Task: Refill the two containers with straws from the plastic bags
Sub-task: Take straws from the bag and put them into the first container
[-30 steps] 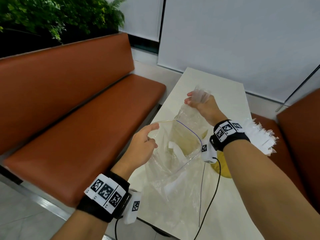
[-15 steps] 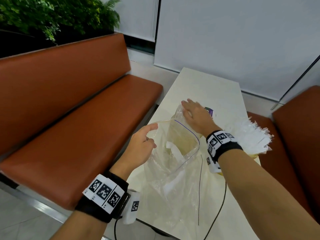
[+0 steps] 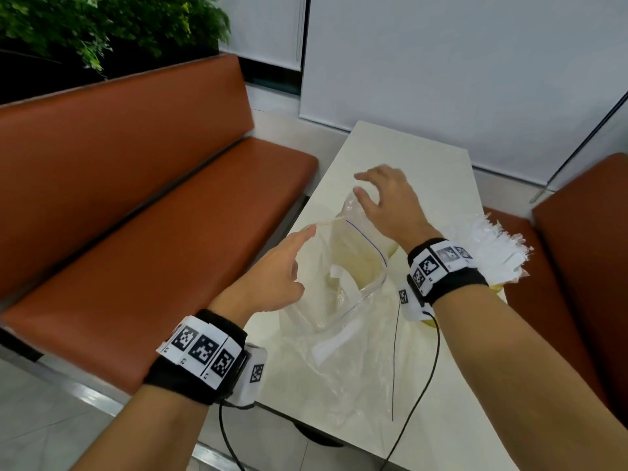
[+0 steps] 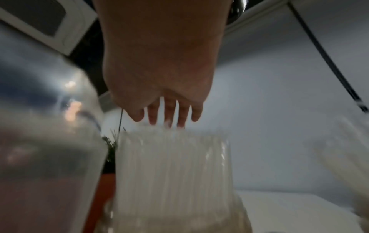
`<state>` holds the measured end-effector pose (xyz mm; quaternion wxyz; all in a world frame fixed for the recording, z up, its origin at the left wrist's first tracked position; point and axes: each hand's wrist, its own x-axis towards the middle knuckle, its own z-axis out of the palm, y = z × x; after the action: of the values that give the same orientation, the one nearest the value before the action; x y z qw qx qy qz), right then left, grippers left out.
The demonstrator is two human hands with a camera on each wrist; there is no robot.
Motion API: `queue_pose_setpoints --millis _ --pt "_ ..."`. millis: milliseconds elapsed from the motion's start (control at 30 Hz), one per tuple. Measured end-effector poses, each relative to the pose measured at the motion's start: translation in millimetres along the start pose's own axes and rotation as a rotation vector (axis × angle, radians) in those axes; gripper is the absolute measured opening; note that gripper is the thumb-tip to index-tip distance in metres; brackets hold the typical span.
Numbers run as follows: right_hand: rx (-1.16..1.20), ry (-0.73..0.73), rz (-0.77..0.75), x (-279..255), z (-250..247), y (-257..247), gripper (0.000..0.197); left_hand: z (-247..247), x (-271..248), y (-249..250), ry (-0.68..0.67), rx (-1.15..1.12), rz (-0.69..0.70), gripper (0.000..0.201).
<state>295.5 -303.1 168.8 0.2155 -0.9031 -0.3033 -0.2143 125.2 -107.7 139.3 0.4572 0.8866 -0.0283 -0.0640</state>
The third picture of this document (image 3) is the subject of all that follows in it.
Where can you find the person's right hand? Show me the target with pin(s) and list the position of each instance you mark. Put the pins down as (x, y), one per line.
(397, 210)

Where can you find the person's left hand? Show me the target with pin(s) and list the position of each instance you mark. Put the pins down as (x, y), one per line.
(270, 284)

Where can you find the yellow plastic jar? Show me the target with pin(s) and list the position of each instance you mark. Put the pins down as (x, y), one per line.
(495, 289)
(363, 269)

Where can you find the clear plastic bag white label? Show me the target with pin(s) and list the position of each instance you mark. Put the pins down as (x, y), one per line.
(338, 309)

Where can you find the fanned cluster of white straws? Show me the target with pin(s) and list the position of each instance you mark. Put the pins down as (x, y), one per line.
(490, 250)

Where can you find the clear zip plastic bag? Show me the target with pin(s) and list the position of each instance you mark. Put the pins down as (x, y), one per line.
(412, 387)

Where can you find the person's right forearm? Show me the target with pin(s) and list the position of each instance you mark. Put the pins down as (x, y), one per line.
(530, 382)

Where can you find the black marker wristband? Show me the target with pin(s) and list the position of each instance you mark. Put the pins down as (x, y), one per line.
(201, 353)
(446, 272)

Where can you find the black table base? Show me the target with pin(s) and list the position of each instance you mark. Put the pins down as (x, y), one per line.
(319, 436)

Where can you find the orange leather bench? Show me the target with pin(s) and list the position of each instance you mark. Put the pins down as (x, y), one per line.
(122, 210)
(584, 250)

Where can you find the thin black window bar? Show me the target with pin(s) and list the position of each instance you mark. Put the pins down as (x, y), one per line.
(584, 147)

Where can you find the white roller blind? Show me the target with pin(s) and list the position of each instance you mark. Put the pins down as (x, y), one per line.
(265, 29)

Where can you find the black planter box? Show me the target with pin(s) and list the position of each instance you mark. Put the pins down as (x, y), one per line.
(39, 88)

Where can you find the green fern plants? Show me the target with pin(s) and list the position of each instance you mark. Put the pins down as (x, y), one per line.
(98, 24)

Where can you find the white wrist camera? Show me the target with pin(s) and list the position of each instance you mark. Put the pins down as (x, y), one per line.
(409, 301)
(252, 377)

